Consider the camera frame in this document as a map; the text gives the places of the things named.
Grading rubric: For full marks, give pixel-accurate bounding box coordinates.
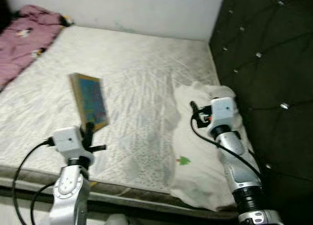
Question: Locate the colourful yellow-edged book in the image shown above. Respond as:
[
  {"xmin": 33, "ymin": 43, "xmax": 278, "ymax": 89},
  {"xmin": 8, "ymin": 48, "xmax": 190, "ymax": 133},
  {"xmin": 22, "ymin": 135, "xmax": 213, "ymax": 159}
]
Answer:
[{"xmin": 68, "ymin": 72, "xmax": 111, "ymax": 134}]

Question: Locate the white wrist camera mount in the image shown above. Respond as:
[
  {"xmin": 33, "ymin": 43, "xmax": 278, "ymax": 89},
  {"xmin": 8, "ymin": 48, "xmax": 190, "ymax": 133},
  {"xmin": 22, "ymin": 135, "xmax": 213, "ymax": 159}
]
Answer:
[
  {"xmin": 209, "ymin": 97, "xmax": 238, "ymax": 135},
  {"xmin": 52, "ymin": 126, "xmax": 89, "ymax": 160}
]

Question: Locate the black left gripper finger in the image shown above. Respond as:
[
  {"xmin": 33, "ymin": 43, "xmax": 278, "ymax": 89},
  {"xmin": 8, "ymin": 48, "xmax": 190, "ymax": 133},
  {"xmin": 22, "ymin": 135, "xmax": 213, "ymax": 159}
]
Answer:
[{"xmin": 84, "ymin": 122, "xmax": 96, "ymax": 148}]

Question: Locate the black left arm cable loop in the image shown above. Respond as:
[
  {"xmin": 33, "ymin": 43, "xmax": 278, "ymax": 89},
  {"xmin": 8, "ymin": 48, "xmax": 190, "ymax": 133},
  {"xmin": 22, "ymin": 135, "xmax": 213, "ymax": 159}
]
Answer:
[{"xmin": 30, "ymin": 182, "xmax": 55, "ymax": 225}]

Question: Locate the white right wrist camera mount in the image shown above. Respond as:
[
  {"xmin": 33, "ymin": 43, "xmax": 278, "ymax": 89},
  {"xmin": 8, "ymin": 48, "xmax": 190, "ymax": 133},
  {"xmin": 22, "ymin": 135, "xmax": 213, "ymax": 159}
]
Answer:
[{"xmin": 209, "ymin": 97, "xmax": 238, "ymax": 135}]

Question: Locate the white pillow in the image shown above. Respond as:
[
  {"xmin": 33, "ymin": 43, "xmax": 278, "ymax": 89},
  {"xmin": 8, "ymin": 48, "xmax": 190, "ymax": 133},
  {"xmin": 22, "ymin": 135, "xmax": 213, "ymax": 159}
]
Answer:
[{"xmin": 170, "ymin": 82, "xmax": 255, "ymax": 212}]

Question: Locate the dark tufted headboard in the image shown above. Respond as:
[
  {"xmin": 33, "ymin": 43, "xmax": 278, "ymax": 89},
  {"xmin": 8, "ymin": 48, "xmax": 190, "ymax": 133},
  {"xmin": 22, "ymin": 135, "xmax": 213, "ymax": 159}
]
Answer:
[{"xmin": 209, "ymin": 0, "xmax": 313, "ymax": 225}]

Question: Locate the black left wrist camera cable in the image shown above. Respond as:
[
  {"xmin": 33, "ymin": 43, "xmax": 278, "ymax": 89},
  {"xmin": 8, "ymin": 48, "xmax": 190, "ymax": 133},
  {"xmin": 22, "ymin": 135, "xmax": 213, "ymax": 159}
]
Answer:
[{"xmin": 12, "ymin": 139, "xmax": 55, "ymax": 225}]

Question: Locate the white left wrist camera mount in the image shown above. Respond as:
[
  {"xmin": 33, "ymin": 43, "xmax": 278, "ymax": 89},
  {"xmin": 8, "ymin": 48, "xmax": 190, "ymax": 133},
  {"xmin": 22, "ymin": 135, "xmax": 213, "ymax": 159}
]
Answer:
[{"xmin": 52, "ymin": 126, "xmax": 89, "ymax": 160}]

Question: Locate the white quilted mattress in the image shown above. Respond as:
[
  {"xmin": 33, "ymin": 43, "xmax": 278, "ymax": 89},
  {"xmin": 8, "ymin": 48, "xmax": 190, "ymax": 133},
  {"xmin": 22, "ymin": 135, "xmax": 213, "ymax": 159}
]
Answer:
[{"xmin": 0, "ymin": 25, "xmax": 245, "ymax": 221}]

